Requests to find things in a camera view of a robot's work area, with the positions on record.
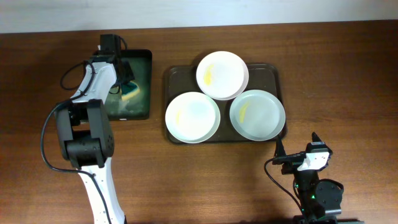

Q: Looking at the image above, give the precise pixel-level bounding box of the green yellow sponge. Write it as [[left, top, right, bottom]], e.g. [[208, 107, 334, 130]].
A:
[[121, 80, 141, 101]]

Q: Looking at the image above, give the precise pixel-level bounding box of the white plate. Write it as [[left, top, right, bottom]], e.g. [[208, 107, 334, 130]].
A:
[[165, 91, 221, 144], [196, 51, 249, 100]]

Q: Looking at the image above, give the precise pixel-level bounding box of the white plate top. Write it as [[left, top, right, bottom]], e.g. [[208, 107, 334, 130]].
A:
[[196, 51, 249, 100]]

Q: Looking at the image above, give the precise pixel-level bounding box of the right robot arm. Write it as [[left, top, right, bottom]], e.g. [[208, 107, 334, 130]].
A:
[[265, 133, 361, 223]]

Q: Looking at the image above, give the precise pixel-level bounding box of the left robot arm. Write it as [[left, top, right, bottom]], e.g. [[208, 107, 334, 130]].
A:
[[54, 34, 132, 223]]

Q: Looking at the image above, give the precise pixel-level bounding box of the black water tray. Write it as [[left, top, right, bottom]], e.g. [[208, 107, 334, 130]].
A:
[[104, 49, 152, 120]]

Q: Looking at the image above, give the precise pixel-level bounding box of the light blue plate right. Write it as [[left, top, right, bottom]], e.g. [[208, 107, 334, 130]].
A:
[[229, 90, 286, 141]]

